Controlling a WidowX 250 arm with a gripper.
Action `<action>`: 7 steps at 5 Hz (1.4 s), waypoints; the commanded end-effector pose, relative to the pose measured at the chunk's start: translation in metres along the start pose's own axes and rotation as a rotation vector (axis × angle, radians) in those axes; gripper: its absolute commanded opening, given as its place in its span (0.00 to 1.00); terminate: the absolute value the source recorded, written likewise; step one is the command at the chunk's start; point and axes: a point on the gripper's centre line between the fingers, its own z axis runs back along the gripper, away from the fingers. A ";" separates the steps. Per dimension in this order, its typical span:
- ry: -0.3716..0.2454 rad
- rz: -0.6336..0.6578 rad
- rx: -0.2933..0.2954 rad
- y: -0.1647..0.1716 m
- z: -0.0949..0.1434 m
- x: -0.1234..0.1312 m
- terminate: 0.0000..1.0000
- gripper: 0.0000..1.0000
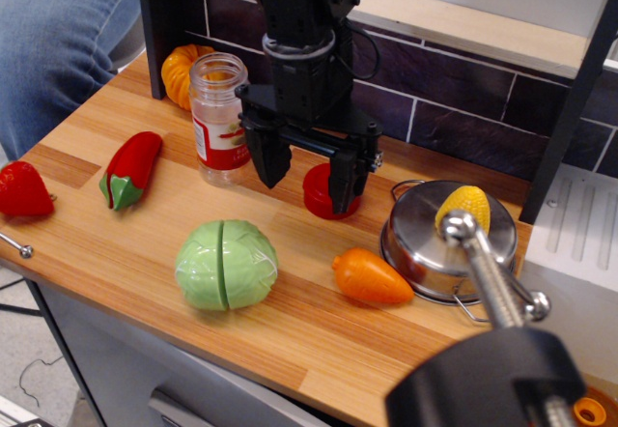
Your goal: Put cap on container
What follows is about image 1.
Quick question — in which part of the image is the red toy strawberry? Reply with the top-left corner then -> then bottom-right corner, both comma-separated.
1,161 -> 54,216

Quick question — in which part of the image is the clear plastic spice jar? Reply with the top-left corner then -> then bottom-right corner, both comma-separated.
189,52 -> 250,187

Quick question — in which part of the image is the white toy sink unit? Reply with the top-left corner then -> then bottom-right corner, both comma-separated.
522,164 -> 617,384

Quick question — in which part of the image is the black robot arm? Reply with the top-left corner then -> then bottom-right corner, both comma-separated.
235,0 -> 382,214

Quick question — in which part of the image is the person's leg in jeans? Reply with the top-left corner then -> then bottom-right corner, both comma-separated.
1,0 -> 140,160

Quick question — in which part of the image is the black clamp with steel screw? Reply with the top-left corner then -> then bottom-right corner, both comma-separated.
385,210 -> 609,426

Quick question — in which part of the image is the red toy chili pepper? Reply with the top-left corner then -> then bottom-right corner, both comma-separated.
99,131 -> 162,211

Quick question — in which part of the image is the red plastic cap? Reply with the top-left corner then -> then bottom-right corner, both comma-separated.
302,163 -> 361,220

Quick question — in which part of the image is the dark shelf frame with tiles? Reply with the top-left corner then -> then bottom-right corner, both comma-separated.
135,0 -> 618,226

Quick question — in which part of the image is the green toy cabbage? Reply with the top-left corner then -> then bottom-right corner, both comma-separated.
175,220 -> 278,311

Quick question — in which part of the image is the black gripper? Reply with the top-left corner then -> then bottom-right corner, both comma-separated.
237,31 -> 382,214

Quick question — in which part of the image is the orange toy carrot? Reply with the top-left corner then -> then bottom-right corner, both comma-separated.
331,247 -> 415,304

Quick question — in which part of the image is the steel rod with ball end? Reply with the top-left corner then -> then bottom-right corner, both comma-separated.
0,233 -> 34,259

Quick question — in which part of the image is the upside-down steel pot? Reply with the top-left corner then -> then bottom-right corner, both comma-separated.
379,178 -> 520,325

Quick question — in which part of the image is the yellow toy corn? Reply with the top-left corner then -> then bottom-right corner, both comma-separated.
435,185 -> 492,234

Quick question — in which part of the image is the orange toy pumpkin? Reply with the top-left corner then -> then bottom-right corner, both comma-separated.
161,44 -> 215,111

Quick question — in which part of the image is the grey cabinet with handle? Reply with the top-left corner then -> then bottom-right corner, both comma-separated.
23,279 -> 349,427

